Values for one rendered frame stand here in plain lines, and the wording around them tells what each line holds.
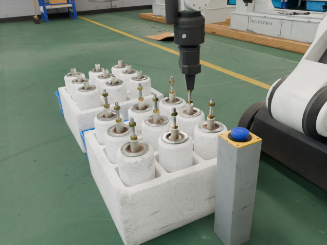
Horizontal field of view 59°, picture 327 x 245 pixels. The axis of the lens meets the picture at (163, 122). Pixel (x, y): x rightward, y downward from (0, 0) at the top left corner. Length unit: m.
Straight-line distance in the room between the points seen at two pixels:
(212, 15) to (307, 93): 3.38
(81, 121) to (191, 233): 0.62
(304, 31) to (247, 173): 2.32
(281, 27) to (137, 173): 2.54
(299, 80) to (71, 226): 0.76
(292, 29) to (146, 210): 2.50
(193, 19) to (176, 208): 0.51
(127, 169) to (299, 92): 0.48
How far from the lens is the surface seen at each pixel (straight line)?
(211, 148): 0.83
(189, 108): 0.92
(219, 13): 4.18
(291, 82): 0.85
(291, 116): 0.83
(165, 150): 0.77
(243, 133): 0.66
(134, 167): 0.73
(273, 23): 3.16
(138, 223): 0.80
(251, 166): 0.70
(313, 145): 0.97
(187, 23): 0.82
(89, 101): 1.21
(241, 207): 0.76
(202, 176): 0.81
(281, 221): 0.95
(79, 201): 1.03
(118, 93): 1.24
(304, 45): 2.84
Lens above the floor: 0.64
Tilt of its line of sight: 26 degrees down
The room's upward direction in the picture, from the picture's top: 3 degrees counter-clockwise
